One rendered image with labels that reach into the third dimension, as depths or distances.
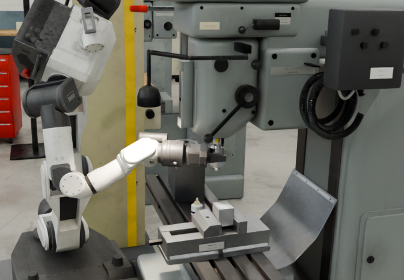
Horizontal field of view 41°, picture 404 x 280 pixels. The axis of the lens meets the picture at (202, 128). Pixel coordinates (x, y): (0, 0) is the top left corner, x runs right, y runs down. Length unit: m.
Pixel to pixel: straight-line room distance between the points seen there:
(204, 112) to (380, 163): 0.60
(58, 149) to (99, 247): 0.98
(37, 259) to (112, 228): 1.19
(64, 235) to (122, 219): 1.29
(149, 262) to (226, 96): 0.67
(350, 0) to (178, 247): 0.93
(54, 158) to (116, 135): 1.75
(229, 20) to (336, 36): 0.31
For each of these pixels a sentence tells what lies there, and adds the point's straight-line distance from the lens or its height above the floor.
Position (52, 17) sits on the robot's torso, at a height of 1.66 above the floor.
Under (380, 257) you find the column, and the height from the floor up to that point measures 0.90.
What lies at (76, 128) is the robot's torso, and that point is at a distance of 2.24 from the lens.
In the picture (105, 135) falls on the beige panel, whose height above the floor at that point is 0.83.
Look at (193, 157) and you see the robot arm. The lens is 1.74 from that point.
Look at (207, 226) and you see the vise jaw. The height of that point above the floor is 1.05.
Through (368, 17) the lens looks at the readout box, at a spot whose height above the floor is 1.71.
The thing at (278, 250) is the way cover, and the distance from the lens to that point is 1.93.
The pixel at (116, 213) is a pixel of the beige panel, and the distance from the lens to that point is 3.66.
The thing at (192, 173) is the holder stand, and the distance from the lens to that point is 2.10.
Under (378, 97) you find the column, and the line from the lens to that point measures 1.79.
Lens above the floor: 1.79
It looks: 15 degrees down
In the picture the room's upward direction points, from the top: 1 degrees clockwise
